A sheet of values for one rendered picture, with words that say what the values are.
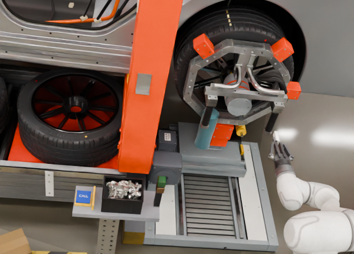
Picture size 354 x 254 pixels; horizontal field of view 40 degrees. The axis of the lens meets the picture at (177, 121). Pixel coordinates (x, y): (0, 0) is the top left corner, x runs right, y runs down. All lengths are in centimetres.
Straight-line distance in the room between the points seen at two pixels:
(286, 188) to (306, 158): 147
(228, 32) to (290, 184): 83
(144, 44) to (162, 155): 98
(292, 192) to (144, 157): 75
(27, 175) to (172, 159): 80
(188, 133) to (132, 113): 104
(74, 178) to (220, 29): 112
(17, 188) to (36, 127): 36
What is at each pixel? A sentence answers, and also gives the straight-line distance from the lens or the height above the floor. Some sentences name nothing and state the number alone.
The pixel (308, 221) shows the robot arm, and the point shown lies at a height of 124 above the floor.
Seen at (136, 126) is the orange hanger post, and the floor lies 87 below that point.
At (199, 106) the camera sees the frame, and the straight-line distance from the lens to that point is 271.
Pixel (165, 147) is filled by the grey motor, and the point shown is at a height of 40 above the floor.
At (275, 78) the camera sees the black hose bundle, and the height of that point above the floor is 104.
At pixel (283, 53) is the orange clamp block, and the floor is 111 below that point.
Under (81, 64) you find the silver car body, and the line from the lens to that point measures 272.
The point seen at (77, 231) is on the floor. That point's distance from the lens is 293.
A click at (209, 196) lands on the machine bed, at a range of 311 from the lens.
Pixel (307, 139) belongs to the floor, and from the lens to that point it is 382.
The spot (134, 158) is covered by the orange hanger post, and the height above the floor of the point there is 64.
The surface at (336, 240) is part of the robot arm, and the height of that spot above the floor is 122.
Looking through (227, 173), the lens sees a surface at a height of 12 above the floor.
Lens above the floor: 248
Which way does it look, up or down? 44 degrees down
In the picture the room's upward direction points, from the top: 13 degrees clockwise
